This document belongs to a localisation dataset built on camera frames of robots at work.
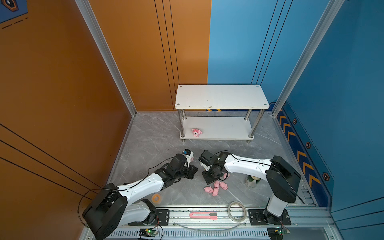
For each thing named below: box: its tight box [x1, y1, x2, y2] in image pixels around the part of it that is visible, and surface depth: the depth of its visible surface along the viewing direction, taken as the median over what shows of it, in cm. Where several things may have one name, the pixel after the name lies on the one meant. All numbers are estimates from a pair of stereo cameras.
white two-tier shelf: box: [175, 85, 270, 144], surface depth 99 cm
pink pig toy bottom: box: [212, 187, 219, 197], surface depth 81 cm
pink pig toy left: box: [204, 186, 214, 193], surface depth 82 cm
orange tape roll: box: [151, 193, 161, 205], surface depth 80 cm
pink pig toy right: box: [219, 181, 228, 190], surface depth 83 cm
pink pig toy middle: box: [213, 180, 220, 191], surface depth 83 cm
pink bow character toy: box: [192, 128, 203, 137], surface depth 96 cm
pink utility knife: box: [189, 211, 218, 220], surface depth 76 cm
